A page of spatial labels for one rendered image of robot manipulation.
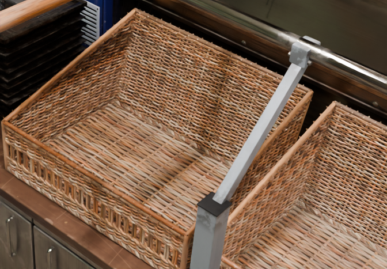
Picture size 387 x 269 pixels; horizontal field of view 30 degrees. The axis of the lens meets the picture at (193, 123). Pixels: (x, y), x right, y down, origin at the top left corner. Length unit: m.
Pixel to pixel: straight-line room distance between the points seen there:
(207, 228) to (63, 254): 0.58
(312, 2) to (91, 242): 0.73
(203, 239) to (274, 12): 0.66
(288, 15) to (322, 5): 0.08
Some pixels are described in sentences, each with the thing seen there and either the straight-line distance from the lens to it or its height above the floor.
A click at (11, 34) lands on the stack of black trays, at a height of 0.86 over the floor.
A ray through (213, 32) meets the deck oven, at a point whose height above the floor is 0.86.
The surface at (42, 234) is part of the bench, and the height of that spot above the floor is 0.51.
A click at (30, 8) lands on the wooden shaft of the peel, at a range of 1.20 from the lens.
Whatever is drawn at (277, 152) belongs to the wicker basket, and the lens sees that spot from 1.67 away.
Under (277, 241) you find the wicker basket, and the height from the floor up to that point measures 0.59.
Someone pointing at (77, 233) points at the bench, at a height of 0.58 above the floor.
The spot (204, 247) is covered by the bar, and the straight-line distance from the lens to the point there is 1.25.
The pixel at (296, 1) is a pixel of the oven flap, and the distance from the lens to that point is 1.68.
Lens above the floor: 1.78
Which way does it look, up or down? 37 degrees down
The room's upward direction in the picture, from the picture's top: 7 degrees clockwise
